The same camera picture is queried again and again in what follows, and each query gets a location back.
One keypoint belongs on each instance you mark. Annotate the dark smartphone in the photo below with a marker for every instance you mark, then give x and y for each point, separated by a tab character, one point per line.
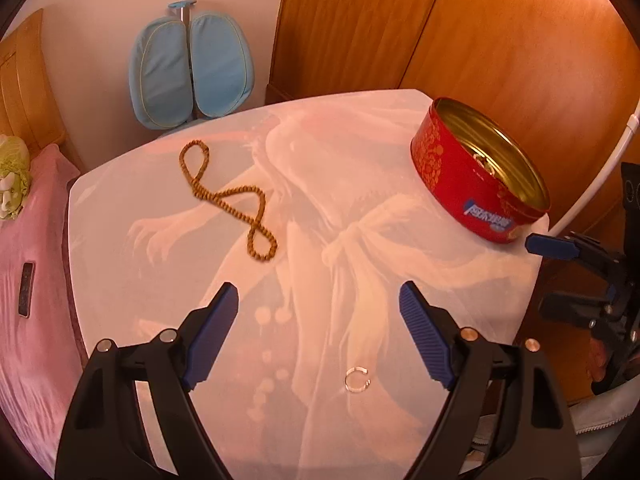
26	290

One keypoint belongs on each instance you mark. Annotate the wooden bed headboard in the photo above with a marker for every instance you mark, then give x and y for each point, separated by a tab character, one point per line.
25	80

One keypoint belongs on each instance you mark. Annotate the red round metal tin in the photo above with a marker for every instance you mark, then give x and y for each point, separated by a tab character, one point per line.
450	175

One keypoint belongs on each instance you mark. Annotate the grey cloth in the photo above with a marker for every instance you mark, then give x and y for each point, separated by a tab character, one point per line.
590	412

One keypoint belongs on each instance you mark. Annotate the pink blanket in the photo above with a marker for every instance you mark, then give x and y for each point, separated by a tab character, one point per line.
35	360

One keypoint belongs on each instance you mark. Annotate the person's right hand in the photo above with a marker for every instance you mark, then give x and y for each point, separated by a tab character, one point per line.
597	360

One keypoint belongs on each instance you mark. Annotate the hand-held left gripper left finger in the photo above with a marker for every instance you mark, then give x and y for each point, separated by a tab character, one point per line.
217	330

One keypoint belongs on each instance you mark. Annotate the brown patterned mattress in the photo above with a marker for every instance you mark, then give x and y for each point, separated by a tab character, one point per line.
75	260

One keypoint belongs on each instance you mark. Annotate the wooden wardrobe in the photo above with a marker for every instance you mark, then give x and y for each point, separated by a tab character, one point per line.
400	25

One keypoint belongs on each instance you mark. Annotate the green cabbage plush toy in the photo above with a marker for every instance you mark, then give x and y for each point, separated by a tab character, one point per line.
12	175

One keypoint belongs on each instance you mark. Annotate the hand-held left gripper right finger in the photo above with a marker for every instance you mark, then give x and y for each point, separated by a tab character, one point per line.
422	332

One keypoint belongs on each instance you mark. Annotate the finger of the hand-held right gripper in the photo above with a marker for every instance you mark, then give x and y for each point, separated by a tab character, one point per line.
550	246
565	306

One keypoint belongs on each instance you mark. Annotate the blue padded chair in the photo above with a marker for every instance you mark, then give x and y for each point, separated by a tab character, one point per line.
165	70

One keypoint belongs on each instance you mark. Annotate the white curved tube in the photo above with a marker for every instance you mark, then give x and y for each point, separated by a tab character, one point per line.
612	160

